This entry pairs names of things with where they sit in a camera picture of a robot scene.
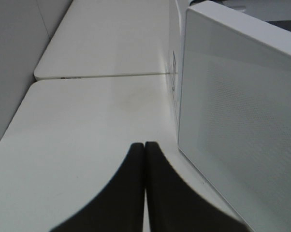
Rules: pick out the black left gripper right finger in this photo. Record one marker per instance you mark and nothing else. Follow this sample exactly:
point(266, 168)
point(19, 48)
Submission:
point(173, 206)

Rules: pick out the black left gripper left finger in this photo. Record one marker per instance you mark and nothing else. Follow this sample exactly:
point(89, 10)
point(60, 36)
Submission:
point(119, 206)

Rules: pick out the white microwave door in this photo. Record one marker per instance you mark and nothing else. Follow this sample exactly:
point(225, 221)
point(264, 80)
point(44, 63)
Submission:
point(235, 111)

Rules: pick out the white microwave oven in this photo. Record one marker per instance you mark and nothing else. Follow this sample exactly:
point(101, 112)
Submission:
point(276, 12)

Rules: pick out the white adjacent table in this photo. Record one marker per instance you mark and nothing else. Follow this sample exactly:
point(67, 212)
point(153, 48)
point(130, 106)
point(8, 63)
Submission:
point(108, 38)

